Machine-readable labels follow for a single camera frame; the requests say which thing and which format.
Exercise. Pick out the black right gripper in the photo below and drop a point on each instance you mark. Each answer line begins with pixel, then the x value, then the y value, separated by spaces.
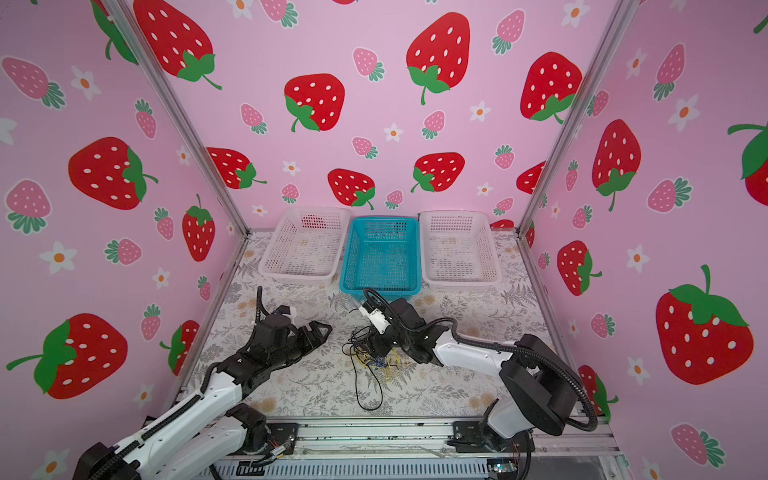
pixel 375 342

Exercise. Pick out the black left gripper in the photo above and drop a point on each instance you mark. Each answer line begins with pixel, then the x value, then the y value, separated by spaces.
pixel 312 341

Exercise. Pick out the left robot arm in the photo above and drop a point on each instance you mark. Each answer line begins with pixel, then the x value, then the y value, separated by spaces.
pixel 214 420

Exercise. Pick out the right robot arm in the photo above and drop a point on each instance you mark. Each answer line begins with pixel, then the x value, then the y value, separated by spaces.
pixel 544 393

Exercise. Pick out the teal plastic basket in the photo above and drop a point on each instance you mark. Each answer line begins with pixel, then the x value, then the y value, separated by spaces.
pixel 382 253

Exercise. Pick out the right white plastic basket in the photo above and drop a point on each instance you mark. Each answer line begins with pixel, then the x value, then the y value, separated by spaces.
pixel 458 251

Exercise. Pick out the white plastic basket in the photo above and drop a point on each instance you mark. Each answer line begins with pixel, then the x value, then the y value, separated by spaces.
pixel 458 251
pixel 306 246

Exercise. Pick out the left white plastic basket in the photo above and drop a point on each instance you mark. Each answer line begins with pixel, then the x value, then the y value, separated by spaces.
pixel 306 246

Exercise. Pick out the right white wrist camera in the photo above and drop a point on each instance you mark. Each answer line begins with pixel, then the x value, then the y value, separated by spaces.
pixel 376 317

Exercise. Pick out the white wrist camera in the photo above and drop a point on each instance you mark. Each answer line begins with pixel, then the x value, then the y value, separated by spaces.
pixel 376 317
pixel 284 310

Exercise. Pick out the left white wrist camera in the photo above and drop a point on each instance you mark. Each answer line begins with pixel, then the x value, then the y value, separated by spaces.
pixel 284 310

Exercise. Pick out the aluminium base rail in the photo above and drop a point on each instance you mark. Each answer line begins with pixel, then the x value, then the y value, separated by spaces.
pixel 396 448

